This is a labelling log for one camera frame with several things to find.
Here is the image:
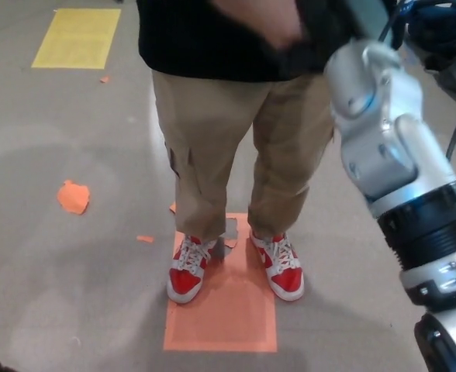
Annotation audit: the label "person's left red white sneaker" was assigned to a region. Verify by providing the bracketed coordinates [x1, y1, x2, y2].
[249, 230, 305, 301]

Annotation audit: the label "crumpled orange paper piece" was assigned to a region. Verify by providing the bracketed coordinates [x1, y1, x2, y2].
[56, 179, 92, 215]

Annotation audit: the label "black t-shirt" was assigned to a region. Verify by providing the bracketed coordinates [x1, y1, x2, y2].
[134, 0, 353, 83]

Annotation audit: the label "black grey bag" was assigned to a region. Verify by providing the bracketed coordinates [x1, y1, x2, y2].
[421, 49, 456, 105]

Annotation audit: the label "large orange paper sheet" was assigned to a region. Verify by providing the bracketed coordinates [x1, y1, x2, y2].
[161, 212, 278, 353]

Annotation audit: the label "person's red white sneaker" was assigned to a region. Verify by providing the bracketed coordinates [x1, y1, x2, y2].
[166, 233, 218, 304]
[249, 230, 305, 301]

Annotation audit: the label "person's bare right hand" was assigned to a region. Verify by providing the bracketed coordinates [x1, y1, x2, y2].
[243, 0, 303, 50]

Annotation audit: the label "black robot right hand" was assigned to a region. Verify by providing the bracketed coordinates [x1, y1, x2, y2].
[274, 0, 392, 77]

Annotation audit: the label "khaki cargo trousers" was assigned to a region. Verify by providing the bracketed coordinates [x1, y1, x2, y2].
[151, 69, 336, 243]

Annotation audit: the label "person's bare right forearm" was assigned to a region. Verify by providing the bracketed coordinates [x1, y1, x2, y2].
[214, 0, 253, 21]

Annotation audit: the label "person's right red white sneaker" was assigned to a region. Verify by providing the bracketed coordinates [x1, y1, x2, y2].
[166, 233, 218, 304]

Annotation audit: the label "yellow paper sheet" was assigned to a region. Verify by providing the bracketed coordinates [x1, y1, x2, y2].
[30, 8, 123, 70]

